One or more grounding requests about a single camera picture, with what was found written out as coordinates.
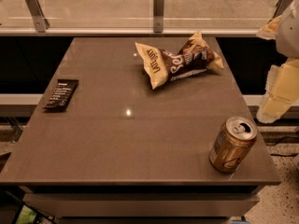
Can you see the black rxbar chocolate bar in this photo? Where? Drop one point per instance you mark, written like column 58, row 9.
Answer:
column 61, row 96

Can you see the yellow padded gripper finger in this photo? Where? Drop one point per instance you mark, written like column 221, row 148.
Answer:
column 281, row 91
column 270, row 30

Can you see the grey table drawer front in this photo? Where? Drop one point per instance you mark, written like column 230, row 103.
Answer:
column 142, row 205

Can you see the brown and yellow chip bag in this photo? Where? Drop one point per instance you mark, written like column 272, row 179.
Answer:
column 163, row 66

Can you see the green object on floor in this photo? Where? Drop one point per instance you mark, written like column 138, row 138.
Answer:
column 26, row 216

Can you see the metal railing bracket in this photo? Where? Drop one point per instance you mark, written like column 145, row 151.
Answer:
column 158, row 16
column 281, row 6
column 40, row 21

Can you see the left metal railing bracket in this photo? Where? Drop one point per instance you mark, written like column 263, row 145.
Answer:
column 40, row 21

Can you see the gold soda can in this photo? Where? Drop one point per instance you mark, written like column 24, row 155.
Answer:
column 234, row 141

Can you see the middle metal railing bracket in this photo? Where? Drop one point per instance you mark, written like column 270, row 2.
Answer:
column 158, row 16

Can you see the right metal railing bracket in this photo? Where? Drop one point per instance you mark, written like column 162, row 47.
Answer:
column 281, row 6

